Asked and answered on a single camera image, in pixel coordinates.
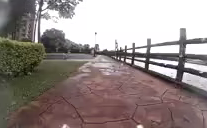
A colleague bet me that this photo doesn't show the lamp pole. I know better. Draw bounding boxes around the lamp pole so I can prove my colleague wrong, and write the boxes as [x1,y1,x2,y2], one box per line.
[93,31,98,57]

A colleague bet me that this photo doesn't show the red stone path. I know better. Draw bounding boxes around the red stone path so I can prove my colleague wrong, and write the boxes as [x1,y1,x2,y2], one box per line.
[5,54,207,128]

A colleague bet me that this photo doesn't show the grey asphalt road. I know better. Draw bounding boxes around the grey asphalt road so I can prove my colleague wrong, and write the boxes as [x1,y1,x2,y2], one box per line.
[44,52,96,61]

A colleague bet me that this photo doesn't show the group of trees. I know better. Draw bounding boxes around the group of trees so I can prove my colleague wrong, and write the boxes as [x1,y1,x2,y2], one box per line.
[40,27,92,54]

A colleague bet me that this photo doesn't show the grass strip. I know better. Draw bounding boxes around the grass strip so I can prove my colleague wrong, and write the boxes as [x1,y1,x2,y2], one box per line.
[0,59,89,128]

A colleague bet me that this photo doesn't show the tall thin-trunked tree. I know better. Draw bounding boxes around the tall thin-trunked tree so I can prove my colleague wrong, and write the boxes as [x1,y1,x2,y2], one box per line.
[32,0,84,44]

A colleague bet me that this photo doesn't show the dark wooden fence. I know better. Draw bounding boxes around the dark wooden fence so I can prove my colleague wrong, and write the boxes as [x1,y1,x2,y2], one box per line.
[100,27,207,84]

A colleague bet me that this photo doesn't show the building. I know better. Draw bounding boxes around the building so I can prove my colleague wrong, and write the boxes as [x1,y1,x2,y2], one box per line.
[9,12,37,43]

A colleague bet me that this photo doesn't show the green hedge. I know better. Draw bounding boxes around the green hedge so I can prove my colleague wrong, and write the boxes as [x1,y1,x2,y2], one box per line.
[0,36,47,81]

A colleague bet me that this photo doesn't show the grey concrete kerb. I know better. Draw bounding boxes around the grey concrete kerb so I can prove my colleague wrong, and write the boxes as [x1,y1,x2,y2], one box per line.
[107,56,207,103]

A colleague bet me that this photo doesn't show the grey water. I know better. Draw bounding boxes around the grey water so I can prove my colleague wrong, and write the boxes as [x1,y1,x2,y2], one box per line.
[124,56,207,96]

